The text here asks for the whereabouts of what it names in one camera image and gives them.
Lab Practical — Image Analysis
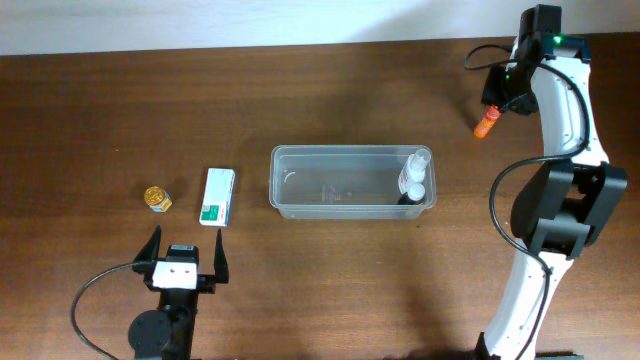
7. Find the orange vitamin tube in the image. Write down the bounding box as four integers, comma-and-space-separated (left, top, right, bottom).
473, 105, 501, 139

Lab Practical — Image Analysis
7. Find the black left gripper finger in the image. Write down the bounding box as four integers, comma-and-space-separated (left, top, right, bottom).
213, 229, 229, 284
132, 226, 162, 273

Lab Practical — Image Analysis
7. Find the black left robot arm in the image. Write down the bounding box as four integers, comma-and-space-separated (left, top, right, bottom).
128, 228, 229, 360

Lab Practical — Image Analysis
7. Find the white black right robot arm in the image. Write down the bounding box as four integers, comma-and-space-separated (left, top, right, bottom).
470, 4, 628, 359

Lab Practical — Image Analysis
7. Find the dark bottle white cap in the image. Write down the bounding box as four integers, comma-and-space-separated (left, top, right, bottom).
397, 183, 426, 205

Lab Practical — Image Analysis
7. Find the white lotion bottle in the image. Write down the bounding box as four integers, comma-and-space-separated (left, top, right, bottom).
398, 149, 431, 194

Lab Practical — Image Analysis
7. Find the clear plastic container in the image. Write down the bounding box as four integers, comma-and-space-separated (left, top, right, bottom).
269, 145, 436, 220

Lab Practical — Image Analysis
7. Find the white green medicine box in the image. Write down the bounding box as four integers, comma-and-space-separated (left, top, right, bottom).
198, 168, 235, 227

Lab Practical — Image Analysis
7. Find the small gold-lidded balm jar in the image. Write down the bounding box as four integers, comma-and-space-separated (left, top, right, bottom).
144, 186, 172, 212

